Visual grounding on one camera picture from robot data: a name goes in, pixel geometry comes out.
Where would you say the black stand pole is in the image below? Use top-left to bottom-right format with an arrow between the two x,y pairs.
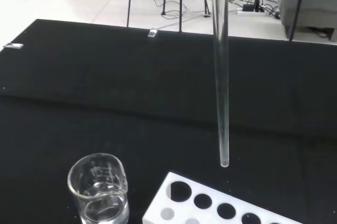
288,0 -> 309,42

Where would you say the white power strip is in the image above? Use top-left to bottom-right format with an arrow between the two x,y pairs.
236,9 -> 272,17

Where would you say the grey cabinet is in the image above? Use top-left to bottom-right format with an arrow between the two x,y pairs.
279,0 -> 337,42

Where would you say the white test tube rack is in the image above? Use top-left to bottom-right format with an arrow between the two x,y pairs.
142,171 -> 306,224

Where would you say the clear glass beaker with water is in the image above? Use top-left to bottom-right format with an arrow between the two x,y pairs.
67,152 -> 130,224

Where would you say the black bench cloth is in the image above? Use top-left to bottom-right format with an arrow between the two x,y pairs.
0,18 -> 337,224

